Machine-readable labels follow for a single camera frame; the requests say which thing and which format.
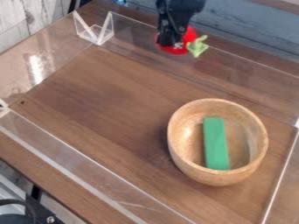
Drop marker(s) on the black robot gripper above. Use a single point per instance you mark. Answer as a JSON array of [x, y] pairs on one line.
[[174, 17]]

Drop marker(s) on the red knitted strawberry toy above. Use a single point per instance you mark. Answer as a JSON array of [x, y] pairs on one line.
[[193, 45]]

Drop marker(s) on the light wooden bowl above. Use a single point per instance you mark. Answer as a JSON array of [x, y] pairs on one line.
[[247, 141]]

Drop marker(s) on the clear acrylic tray walls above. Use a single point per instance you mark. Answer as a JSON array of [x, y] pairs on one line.
[[84, 111]]

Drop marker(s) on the green rectangular block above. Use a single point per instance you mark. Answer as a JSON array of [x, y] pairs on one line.
[[215, 144]]

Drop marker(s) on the clear acrylic corner bracket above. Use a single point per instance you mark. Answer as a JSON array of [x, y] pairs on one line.
[[98, 34]]

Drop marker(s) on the black table clamp mount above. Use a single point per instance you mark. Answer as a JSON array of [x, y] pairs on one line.
[[22, 208]]

